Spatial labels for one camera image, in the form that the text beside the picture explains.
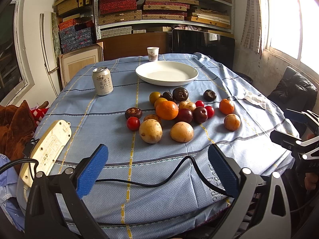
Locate tan fruit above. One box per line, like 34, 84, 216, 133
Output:
224, 114, 241, 131

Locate red cherry tomato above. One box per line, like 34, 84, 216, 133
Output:
127, 117, 140, 131
195, 100, 205, 107
205, 105, 215, 119

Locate dark red plum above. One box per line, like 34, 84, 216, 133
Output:
192, 107, 208, 124
176, 109, 192, 123

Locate small orange tangerine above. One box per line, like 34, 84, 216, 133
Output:
219, 99, 235, 115

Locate small striped orange fruit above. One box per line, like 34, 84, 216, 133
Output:
143, 114, 161, 124

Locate pale tan apple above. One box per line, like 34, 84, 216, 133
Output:
179, 101, 197, 112

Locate large orange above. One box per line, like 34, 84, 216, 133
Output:
156, 101, 179, 120

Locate yellow fruit front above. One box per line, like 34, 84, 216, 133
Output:
154, 98, 168, 109

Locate yellow fruit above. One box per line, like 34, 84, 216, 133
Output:
149, 92, 162, 105
154, 98, 168, 109

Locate yellow fruit back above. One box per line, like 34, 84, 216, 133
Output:
149, 92, 162, 105

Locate red cherry tomato back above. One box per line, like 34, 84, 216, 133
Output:
195, 100, 205, 107

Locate person's right hand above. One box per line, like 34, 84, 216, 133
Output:
304, 173, 318, 191

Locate black leather chair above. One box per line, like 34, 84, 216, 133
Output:
267, 66, 318, 111

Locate white power strip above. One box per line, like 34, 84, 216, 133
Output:
20, 120, 71, 187

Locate crumpled paper wrapper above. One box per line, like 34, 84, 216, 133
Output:
244, 92, 267, 110

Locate blue checked tablecloth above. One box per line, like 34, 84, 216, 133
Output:
35, 53, 298, 238

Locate black round stool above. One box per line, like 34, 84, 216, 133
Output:
236, 72, 253, 85

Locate brown plush cloth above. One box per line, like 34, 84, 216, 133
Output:
0, 101, 49, 161

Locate white drink can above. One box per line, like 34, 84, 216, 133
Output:
92, 67, 114, 96

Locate framed picture leaning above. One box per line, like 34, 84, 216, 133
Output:
59, 42, 103, 88

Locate black monitor screen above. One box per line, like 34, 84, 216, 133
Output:
172, 29, 235, 70

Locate white oval plate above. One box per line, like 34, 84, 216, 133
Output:
135, 61, 199, 87

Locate white paper cup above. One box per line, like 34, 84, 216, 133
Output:
147, 46, 160, 62

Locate metal shelf with boxes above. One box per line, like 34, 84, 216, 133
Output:
94, 0, 235, 39

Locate black power cable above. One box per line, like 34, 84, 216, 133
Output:
0, 155, 233, 199

